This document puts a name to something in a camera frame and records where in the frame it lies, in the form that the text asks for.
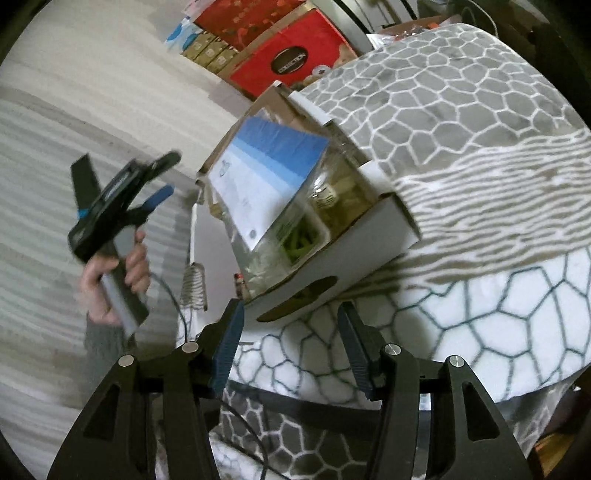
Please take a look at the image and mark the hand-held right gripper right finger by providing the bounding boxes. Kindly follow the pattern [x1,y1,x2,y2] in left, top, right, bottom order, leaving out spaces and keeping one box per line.
[337,302,529,480]

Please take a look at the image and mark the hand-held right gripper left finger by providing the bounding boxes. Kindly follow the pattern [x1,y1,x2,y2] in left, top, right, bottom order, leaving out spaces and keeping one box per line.
[46,298,245,480]

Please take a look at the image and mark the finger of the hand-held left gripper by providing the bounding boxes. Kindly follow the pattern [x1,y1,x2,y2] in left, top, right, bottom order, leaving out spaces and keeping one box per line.
[134,151,182,185]
[134,185,175,219]

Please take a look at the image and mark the white cardboard box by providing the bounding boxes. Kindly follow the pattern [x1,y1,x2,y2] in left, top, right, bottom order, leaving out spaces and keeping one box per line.
[191,80,421,324]

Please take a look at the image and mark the green cable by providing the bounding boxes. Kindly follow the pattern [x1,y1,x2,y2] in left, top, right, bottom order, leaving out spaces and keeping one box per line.
[274,219,326,261]

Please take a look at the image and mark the person's left forearm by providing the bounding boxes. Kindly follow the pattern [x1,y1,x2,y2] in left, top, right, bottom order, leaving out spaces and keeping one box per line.
[83,314,134,372]

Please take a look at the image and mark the person's left hand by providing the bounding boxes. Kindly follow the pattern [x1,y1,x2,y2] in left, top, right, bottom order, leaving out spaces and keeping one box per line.
[78,228,151,326]

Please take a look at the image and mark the clear plastic bag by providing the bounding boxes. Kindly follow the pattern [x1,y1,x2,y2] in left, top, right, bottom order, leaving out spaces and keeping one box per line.
[231,134,382,298]

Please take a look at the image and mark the blue and white booklet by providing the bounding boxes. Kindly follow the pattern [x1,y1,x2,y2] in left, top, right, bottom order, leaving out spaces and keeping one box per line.
[205,115,331,252]

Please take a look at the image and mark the stack of gold boxes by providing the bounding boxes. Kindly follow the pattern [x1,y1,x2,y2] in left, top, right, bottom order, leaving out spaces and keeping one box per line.
[180,30,241,77]

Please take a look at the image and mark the blue and white package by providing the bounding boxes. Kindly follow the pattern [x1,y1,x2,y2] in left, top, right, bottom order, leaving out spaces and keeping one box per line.
[164,16,204,51]

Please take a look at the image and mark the red patterned box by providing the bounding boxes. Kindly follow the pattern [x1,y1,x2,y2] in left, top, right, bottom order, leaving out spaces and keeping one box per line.
[191,0,308,49]

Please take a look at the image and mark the red gift box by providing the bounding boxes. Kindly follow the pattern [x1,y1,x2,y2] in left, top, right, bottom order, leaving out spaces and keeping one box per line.
[228,9,358,100]

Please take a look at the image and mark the grey patterned blanket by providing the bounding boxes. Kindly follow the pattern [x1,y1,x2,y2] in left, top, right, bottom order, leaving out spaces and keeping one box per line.
[175,21,591,480]

